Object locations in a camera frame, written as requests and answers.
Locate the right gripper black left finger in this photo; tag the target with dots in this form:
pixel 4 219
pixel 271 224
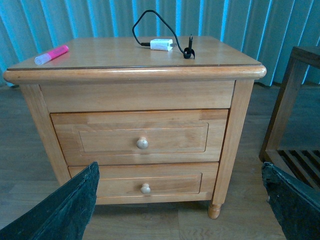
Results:
pixel 63 215

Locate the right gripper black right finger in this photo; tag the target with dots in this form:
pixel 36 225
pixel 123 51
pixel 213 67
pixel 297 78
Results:
pixel 295 205

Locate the wooden drawer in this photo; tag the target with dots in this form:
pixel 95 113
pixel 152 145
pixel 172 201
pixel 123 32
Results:
pixel 141 137
pixel 156 183

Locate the pink highlighter marker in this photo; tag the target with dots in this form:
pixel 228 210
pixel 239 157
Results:
pixel 47 57

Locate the dark wooden slatted side table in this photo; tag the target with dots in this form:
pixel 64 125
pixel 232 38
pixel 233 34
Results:
pixel 304 164

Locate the light wooden nightstand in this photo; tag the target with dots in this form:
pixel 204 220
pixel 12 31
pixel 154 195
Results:
pixel 117 75

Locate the pale blue pleated curtain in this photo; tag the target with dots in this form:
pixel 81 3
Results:
pixel 265 30

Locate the white USB charger block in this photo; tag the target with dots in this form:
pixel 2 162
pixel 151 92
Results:
pixel 160 44

